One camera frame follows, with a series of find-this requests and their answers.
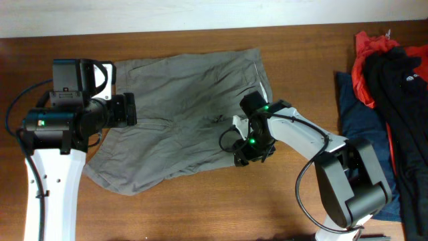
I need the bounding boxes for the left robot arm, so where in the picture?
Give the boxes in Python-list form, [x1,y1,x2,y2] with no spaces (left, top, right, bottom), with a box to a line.
[16,59,137,240]

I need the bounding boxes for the black garment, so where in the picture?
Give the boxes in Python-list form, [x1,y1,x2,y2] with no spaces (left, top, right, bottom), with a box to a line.
[363,48,427,240]

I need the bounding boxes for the blue denim garment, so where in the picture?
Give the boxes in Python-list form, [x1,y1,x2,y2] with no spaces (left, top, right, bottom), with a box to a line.
[335,72,401,222]

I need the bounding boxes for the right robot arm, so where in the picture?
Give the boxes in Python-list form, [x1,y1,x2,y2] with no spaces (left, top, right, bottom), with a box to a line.
[231,92,392,240]

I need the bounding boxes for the grey shorts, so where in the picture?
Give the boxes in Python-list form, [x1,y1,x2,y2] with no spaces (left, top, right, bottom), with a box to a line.
[84,49,273,195]

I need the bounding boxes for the red garment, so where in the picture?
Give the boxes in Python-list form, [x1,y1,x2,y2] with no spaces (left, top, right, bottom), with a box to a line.
[351,31,427,178]

